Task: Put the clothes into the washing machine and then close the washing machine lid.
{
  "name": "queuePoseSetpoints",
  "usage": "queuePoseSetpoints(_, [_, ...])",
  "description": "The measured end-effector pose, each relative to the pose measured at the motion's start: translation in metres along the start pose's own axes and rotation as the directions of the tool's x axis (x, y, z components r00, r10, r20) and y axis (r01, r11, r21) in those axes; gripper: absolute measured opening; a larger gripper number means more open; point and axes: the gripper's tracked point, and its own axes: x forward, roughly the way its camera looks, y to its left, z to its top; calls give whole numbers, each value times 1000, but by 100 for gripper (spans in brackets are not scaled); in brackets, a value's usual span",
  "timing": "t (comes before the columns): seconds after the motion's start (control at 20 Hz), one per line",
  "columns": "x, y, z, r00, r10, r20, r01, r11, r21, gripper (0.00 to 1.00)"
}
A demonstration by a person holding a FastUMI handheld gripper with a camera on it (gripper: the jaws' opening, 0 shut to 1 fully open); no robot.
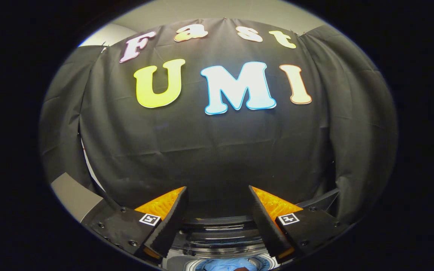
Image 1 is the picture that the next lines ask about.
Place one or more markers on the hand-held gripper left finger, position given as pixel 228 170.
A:
pixel 170 222

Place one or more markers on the light blue polo shirt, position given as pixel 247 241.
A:
pixel 220 264

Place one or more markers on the grey cabinet with dark top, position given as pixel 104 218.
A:
pixel 74 195

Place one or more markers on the black backdrop cloth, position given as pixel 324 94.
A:
pixel 209 150

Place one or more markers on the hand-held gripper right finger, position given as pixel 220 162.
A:
pixel 266 222

